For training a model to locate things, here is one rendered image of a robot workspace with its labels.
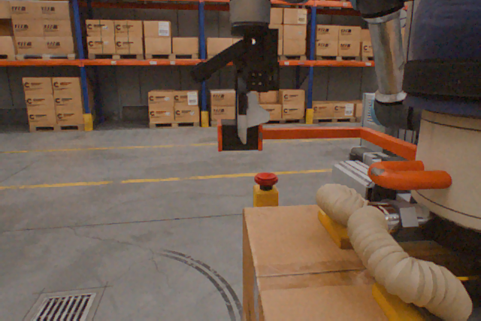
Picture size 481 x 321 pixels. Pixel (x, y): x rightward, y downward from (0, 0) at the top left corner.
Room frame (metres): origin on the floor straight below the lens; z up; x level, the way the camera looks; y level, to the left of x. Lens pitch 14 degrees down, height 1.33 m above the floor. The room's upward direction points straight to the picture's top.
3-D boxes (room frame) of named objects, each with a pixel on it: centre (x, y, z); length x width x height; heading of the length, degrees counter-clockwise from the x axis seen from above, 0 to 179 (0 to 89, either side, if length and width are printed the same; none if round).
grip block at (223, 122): (0.58, 0.01, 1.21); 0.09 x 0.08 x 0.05; 5
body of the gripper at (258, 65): (0.59, -0.02, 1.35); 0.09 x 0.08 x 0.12; 95
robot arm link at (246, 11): (0.59, -0.01, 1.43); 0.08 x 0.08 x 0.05
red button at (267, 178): (0.83, -0.07, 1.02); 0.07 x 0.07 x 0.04
